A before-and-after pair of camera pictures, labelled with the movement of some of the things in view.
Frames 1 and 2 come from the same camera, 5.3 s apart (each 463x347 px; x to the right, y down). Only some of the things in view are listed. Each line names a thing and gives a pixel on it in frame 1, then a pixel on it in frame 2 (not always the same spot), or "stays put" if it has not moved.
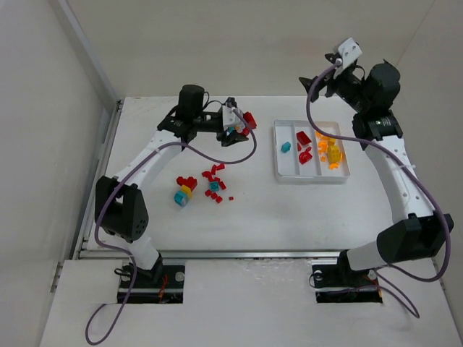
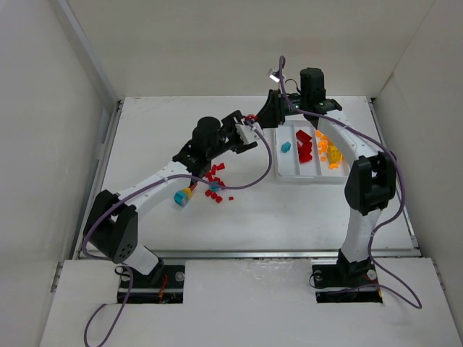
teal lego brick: x=286 y=147 stays put
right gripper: x=331 y=84 → x=273 y=107
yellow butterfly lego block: x=334 y=154 stays put
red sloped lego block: x=303 y=137 stays put
